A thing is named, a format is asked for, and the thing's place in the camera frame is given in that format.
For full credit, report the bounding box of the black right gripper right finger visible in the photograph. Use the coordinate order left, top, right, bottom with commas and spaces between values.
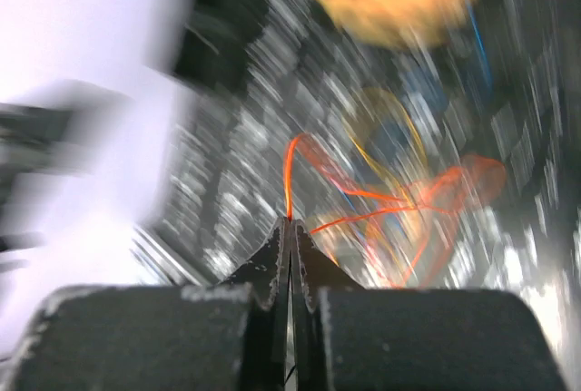
290, 220, 362, 390

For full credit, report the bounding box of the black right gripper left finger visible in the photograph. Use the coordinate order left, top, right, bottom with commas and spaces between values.
221, 217, 291, 390

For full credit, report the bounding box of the orange cable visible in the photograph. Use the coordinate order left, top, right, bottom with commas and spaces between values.
283, 132, 506, 290

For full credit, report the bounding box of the yellow cable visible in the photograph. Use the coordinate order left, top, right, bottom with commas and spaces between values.
317, 86, 430, 274

